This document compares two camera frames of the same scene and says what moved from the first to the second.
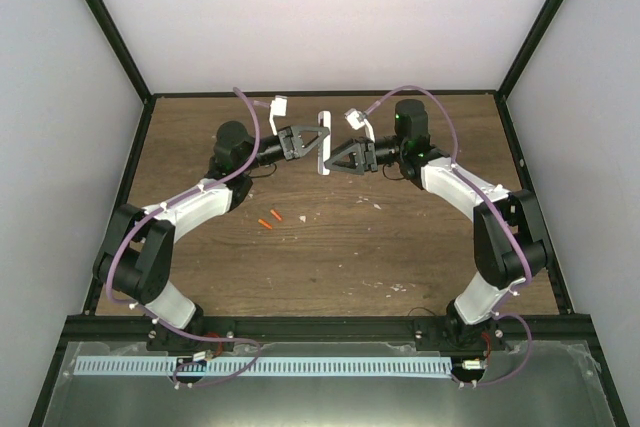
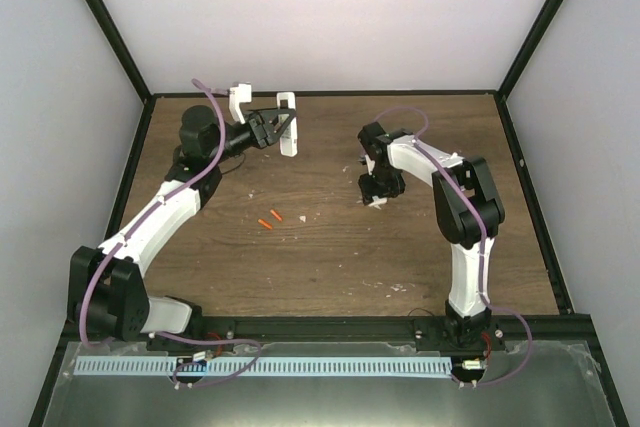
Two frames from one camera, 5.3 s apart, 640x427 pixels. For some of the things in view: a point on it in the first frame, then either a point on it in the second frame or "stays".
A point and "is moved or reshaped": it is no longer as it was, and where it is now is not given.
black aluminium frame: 562,326 stays
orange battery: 276,215 stays
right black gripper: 360,162 → 368,190
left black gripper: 295,152 → 263,132
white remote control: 324,145 is moved or reshaped
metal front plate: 527,384 stays
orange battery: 265,223 stays
